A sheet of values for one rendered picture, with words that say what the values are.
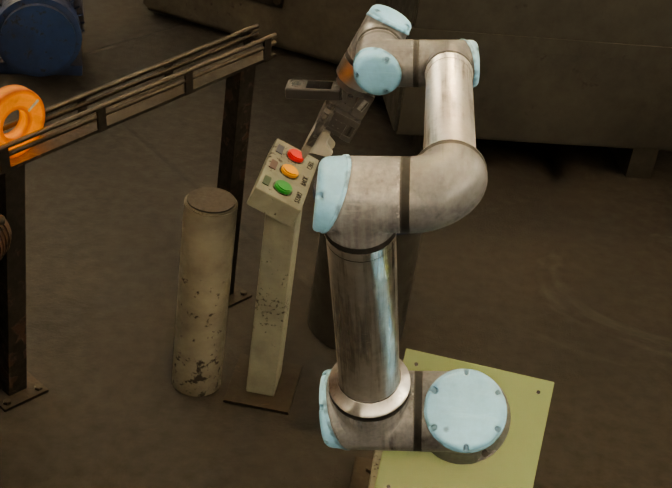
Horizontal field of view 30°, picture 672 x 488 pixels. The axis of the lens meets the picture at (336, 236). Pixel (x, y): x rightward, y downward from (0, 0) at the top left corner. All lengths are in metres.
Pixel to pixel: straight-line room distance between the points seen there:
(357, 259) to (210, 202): 0.91
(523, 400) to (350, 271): 0.73
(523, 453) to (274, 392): 0.75
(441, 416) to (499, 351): 1.09
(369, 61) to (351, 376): 0.59
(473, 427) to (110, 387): 1.09
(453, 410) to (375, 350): 0.24
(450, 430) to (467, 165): 0.59
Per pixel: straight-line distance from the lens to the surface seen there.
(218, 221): 2.76
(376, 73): 2.36
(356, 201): 1.83
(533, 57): 4.06
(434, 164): 1.85
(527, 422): 2.57
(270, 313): 2.92
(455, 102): 2.11
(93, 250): 3.55
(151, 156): 4.03
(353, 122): 2.57
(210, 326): 2.92
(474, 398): 2.29
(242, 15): 4.83
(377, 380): 2.20
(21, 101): 2.66
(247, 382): 3.05
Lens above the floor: 1.95
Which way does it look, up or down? 32 degrees down
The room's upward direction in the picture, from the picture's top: 8 degrees clockwise
